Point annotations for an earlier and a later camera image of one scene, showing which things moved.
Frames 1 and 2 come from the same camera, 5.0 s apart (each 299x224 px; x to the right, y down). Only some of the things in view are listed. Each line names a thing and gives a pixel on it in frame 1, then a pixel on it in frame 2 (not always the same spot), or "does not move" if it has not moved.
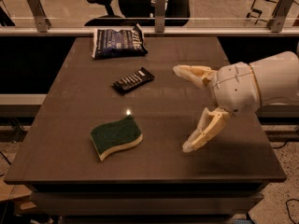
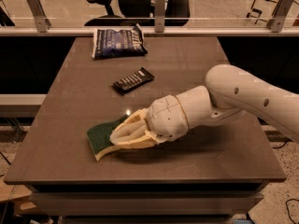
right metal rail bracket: [276, 23] does not move
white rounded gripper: [234, 88] -> [166, 117]
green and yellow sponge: [109, 137] does not move
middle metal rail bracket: [160, 11] does not move
